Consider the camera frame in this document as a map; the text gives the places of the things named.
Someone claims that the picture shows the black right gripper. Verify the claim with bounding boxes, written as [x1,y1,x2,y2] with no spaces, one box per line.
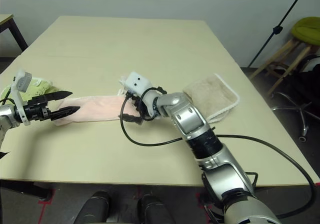
[117,93,156,126]

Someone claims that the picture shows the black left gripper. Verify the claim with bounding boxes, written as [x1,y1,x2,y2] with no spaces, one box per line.
[23,90,81,122]

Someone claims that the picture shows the pink towel with white trim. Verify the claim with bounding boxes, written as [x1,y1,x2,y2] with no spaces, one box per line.
[53,75,148,127]

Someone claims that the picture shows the green folded towel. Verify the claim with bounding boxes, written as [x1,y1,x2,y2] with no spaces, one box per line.
[0,76,60,105]

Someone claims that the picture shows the beige folded towel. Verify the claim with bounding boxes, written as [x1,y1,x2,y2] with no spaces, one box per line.
[182,72,241,124]

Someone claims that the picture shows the black table leg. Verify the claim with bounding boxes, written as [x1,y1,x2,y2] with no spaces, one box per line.
[0,180,51,202]

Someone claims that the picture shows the black robot right foot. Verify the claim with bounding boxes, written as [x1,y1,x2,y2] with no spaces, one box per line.
[137,195,176,224]

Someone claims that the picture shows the black robot foot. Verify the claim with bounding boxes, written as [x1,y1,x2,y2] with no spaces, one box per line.
[74,191,111,224]
[137,195,176,224]

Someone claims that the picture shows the black robot left foot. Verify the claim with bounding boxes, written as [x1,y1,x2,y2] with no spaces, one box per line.
[74,191,111,224]

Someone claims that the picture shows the black tripod stand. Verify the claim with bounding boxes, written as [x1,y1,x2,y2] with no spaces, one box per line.
[247,0,311,69]

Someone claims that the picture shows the chrome office chair base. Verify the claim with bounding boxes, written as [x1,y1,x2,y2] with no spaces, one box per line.
[271,91,320,143]

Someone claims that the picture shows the wooden stool with green cushion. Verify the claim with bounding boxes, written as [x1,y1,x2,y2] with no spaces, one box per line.
[248,16,320,98]

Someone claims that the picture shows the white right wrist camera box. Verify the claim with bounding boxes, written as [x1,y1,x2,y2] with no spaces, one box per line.
[124,71,161,117]

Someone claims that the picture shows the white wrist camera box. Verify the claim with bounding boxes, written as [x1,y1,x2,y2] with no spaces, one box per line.
[124,71,161,117]
[11,68,33,127]

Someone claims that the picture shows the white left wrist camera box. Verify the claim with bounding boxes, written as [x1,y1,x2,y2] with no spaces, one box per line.
[11,68,33,127]

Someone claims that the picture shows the beige table with black frame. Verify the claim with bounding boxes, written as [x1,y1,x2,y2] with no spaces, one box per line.
[0,13,29,57]

